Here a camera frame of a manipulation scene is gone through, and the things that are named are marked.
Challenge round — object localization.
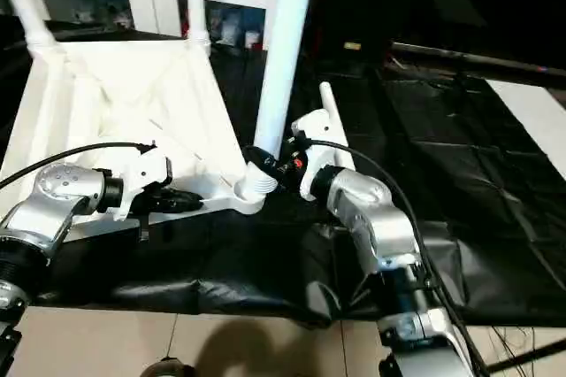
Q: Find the white plastic table leg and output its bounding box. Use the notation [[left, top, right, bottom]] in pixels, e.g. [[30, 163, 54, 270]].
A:
[[241, 0, 320, 196], [0, 0, 59, 51], [184, 0, 210, 50], [317, 81, 356, 171]]

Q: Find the white plastic table top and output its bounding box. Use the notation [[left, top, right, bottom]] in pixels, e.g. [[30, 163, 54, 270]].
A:
[[0, 37, 267, 242]]

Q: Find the black plastic mat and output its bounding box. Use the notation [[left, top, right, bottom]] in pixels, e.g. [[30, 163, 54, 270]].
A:
[[0, 13, 566, 329]]

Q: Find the grey robot lower body part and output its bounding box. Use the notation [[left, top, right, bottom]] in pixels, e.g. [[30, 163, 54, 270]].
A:
[[142, 356, 196, 377]]

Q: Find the black flat screen television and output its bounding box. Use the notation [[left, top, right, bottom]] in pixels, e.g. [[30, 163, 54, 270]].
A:
[[390, 0, 566, 87]]

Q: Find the black metal table leg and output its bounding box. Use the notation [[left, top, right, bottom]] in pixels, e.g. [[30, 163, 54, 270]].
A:
[[487, 335, 566, 373]]

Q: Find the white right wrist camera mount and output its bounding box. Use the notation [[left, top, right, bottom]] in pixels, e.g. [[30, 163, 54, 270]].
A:
[[290, 108, 342, 202]]

